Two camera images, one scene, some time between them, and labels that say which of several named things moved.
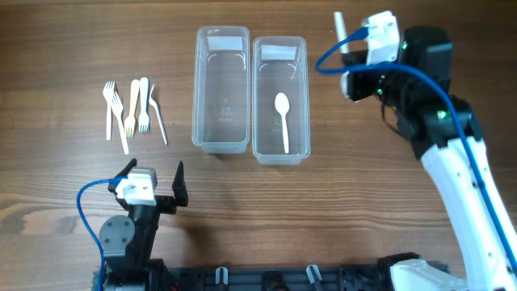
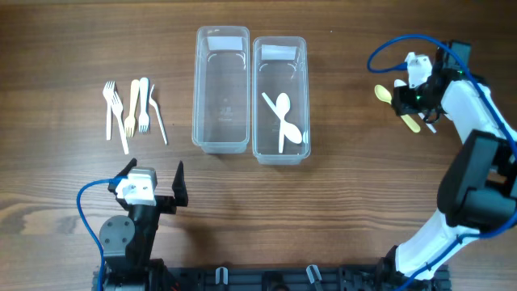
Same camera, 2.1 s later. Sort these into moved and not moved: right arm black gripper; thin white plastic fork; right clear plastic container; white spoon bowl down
Moved: right arm black gripper; white spoon bowl down
Not moved: right clear plastic container; thin white plastic fork
